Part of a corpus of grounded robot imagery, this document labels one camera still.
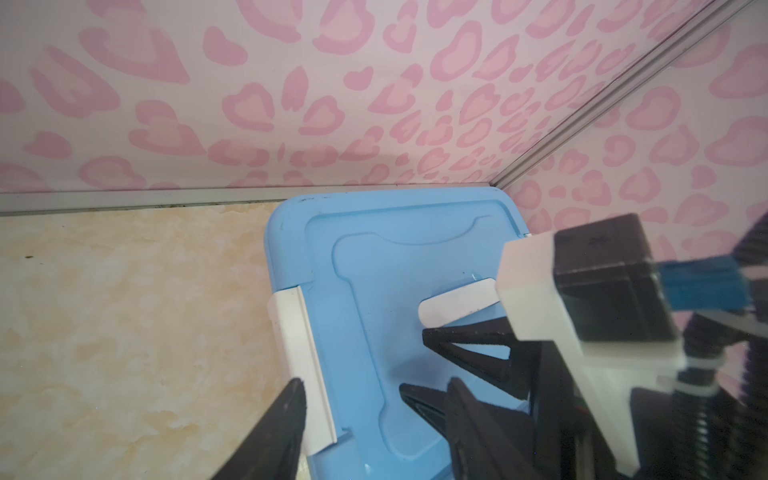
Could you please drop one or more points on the white plastic storage bin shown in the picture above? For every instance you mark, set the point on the white plastic storage bin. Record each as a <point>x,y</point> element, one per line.
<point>299,358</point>

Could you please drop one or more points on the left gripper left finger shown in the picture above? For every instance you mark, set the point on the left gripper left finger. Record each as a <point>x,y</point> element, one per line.
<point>272,448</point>

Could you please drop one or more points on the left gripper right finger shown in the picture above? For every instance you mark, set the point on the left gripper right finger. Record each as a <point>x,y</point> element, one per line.
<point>487,441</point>

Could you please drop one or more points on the blue plastic bin lid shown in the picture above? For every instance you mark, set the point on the blue plastic bin lid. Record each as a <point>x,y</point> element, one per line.
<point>365,261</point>

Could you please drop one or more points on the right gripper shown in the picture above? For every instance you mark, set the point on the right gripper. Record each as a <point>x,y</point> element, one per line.
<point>564,442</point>

